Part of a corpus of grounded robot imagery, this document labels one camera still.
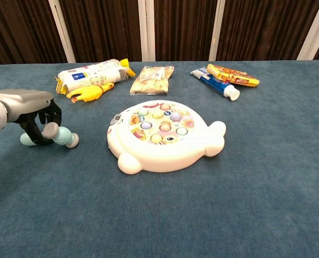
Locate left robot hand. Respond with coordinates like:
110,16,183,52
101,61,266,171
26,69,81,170
5,89,62,147

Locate mint green toy hammer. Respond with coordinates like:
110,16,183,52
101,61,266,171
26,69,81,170
19,122,80,149

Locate white whack-a-mole toy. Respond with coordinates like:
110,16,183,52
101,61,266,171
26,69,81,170
107,99,227,175

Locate yellow rubber chicken toy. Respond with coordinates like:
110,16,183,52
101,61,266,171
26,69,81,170
66,82,115,104

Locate white snack package yellow ends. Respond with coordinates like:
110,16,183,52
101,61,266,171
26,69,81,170
53,58,137,95

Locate dark brown curtain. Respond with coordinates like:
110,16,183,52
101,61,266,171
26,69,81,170
0,0,319,66

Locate clear bag of snacks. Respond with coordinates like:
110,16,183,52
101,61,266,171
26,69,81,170
129,65,175,96

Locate blue table cloth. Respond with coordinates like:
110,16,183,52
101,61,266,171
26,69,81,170
0,59,319,258

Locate blue white toothpaste tube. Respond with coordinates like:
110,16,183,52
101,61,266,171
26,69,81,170
190,67,241,102

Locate yellow orange snack packet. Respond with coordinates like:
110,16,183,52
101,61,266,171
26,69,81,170
206,63,260,88

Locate white post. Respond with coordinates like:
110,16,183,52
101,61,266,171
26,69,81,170
137,0,156,62
296,0,319,61
208,0,226,62
48,0,77,64

